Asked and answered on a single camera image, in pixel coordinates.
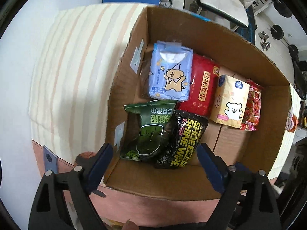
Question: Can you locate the black shoe shine wipes pack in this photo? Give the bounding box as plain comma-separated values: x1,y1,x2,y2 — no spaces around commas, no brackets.
154,110,209,169

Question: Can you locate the yellow tissue pack bear print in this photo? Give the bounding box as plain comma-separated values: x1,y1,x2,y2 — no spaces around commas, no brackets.
210,75,250,129

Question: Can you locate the green wipes pack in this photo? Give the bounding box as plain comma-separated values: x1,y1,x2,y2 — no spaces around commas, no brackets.
120,100,177,162

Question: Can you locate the red tissue pack gold label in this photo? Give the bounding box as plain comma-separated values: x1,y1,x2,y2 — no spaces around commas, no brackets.
177,53,220,117

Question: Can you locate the brown cardboard box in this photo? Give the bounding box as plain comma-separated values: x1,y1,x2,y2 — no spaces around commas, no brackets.
104,6,292,201

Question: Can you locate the purple smartphone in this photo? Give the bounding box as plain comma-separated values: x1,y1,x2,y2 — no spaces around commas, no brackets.
43,145,58,174

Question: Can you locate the red patterned snack pack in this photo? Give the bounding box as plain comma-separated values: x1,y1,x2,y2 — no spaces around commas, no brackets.
240,79,263,131

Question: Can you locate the orange snack packet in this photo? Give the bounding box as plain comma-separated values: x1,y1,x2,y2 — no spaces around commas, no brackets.
286,110,298,132

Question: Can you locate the chrome dumbbell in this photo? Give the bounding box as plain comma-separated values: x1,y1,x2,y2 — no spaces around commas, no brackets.
258,31,271,51

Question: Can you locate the blue wet wipes pack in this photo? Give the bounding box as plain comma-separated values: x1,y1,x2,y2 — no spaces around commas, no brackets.
148,41,193,102

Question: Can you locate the black floor barbell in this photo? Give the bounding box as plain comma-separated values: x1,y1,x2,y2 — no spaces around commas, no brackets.
270,24,299,62

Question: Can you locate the white cushioned chair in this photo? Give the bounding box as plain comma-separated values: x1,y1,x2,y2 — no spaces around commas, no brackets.
194,0,249,28

